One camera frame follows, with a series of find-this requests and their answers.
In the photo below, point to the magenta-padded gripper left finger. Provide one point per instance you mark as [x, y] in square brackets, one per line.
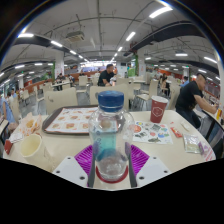
[83, 158]

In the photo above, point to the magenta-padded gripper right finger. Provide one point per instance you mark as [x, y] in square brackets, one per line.
[138, 158]

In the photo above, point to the clear water bottle blue cap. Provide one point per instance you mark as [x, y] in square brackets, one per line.
[111, 133]

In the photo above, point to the colourful printed flyer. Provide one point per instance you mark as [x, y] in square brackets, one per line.
[153, 132]

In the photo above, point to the brown food tray paper liner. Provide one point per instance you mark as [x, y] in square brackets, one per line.
[70, 120]

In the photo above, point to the small red ketchup packet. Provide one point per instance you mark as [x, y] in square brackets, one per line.
[176, 132]

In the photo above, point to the red paper cup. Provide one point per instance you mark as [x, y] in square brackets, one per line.
[158, 110]

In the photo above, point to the clear plastic bag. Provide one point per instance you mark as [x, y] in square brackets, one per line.
[191, 143]

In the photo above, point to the small white packet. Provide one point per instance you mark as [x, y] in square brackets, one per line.
[185, 126]

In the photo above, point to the paper bag with fries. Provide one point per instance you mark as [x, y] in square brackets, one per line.
[30, 124]

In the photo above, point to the beige chair oval hole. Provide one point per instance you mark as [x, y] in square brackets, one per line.
[95, 90]
[61, 98]

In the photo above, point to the far beige chairs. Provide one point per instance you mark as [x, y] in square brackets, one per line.
[146, 91]

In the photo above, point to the white sheet red print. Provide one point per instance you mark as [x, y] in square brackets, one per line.
[208, 151]

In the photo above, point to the white receipt paper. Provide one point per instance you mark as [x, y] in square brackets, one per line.
[16, 137]

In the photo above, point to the person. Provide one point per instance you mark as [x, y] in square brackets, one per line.
[164, 83]
[106, 76]
[188, 96]
[185, 80]
[7, 111]

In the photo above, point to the beige table black edge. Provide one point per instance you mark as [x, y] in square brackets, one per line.
[215, 123]

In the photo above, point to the ceiling air conditioner unit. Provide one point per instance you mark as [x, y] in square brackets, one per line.
[75, 36]

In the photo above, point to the ceiling strip lights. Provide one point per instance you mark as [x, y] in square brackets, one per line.
[160, 12]

